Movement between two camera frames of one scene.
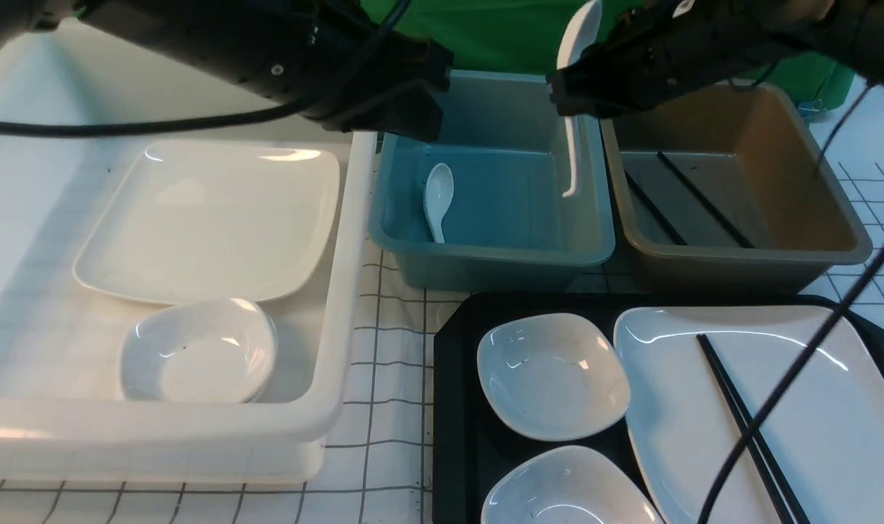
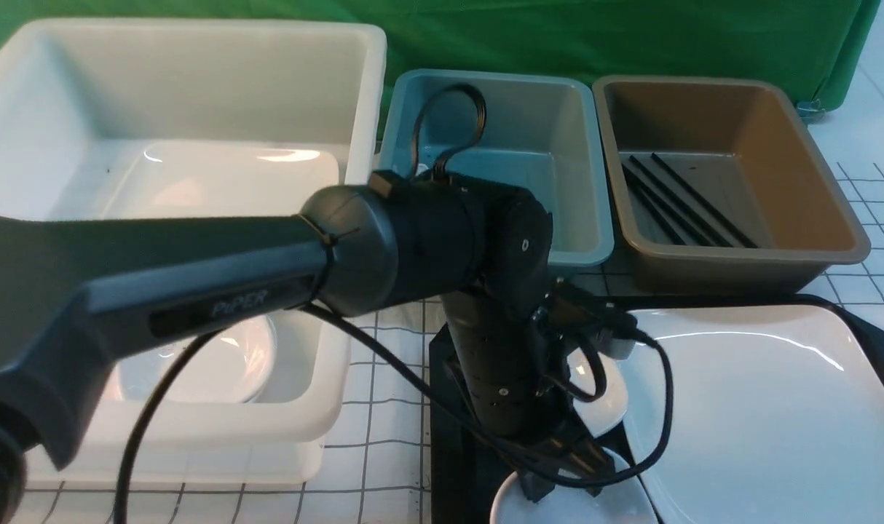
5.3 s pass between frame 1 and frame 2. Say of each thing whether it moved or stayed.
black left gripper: moved
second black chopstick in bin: stayed
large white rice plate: stayed
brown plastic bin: stayed
